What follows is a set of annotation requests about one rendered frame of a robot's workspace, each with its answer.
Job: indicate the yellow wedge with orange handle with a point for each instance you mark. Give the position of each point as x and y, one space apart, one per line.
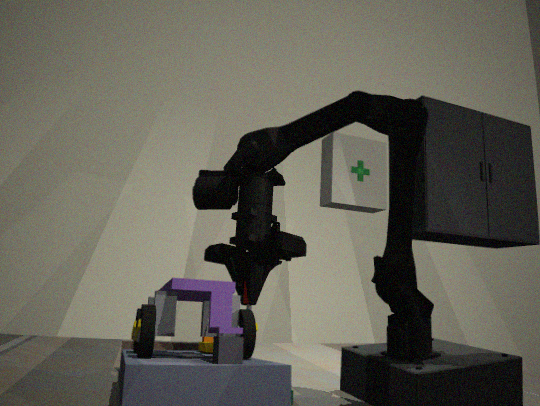
206 346

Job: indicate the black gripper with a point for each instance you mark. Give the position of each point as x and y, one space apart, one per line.
253 231

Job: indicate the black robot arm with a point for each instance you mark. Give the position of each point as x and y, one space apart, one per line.
404 121

